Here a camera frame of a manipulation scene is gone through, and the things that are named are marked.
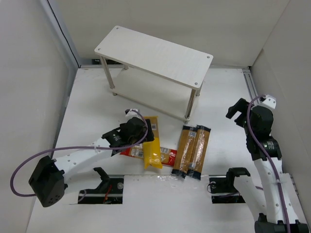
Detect yellow spaghetti bag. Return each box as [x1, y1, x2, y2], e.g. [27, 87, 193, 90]
[142, 116, 163, 169]

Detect red spaghetti bag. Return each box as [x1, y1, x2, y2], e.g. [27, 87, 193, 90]
[120, 145, 177, 167]

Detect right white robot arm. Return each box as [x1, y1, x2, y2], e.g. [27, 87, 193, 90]
[226, 95, 309, 233]

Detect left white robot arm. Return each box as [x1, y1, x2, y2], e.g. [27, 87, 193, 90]
[29, 116, 154, 207]

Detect white two-tier shelf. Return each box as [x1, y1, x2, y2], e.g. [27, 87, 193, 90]
[94, 26, 213, 122]

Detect right black-ended spaghetti bag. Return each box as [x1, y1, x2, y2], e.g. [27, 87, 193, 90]
[187, 125, 211, 180]

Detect black-ended spaghetti bag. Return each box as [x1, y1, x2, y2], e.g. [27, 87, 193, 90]
[187, 125, 211, 180]
[172, 125, 198, 179]

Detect left black-ended spaghetti bag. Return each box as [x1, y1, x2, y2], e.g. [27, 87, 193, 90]
[172, 125, 198, 179]

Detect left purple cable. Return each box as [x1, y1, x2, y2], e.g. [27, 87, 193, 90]
[10, 110, 149, 197]

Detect purple cable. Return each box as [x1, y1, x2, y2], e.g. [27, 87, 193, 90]
[247, 96, 291, 233]
[10, 110, 149, 197]

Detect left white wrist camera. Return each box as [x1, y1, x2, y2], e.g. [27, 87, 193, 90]
[125, 108, 140, 120]

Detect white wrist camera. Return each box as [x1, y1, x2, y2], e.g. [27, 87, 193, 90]
[259, 95, 276, 110]
[125, 108, 140, 120]

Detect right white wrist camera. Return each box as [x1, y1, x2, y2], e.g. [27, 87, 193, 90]
[259, 95, 276, 110]

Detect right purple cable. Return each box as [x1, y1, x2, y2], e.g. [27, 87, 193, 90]
[247, 96, 291, 233]

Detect aluminium rail right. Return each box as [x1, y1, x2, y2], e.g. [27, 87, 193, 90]
[242, 67, 258, 99]

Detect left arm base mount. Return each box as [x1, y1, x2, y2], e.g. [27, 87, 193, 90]
[77, 175, 124, 205]

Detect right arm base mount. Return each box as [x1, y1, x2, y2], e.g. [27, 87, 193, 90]
[207, 175, 245, 204]

